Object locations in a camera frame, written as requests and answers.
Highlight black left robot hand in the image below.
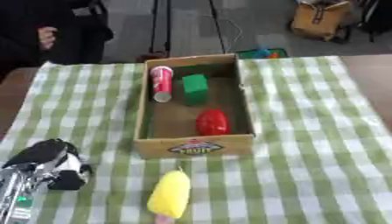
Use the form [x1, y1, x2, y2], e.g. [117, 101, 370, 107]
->
[1, 137, 95, 192]

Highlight tan cardboard box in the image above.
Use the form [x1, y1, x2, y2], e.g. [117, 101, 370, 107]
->
[133, 53, 257, 159]

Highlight person's hand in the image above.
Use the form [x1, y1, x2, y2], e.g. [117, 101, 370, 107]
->
[37, 26, 59, 51]

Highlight person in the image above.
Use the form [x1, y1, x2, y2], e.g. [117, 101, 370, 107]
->
[0, 0, 116, 84]

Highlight yellow soft toy ice pop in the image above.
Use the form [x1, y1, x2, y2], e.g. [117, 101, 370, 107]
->
[145, 167, 193, 224]

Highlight red and white can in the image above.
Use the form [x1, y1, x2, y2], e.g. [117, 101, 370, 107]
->
[148, 65, 177, 103]

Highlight green block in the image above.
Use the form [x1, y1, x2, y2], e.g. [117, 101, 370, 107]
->
[180, 73, 210, 106]

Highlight red toy fruit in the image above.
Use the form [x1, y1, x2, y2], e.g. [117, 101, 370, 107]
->
[194, 108, 232, 137]

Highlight black tripod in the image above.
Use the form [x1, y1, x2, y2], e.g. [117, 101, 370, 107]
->
[136, 0, 228, 63]

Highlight green tray with toys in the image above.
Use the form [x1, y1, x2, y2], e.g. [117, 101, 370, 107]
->
[234, 47, 290, 60]

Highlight tan bag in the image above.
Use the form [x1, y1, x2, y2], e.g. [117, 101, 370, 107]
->
[289, 0, 354, 42]

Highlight black chair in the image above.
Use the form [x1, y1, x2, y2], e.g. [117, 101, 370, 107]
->
[355, 0, 392, 43]

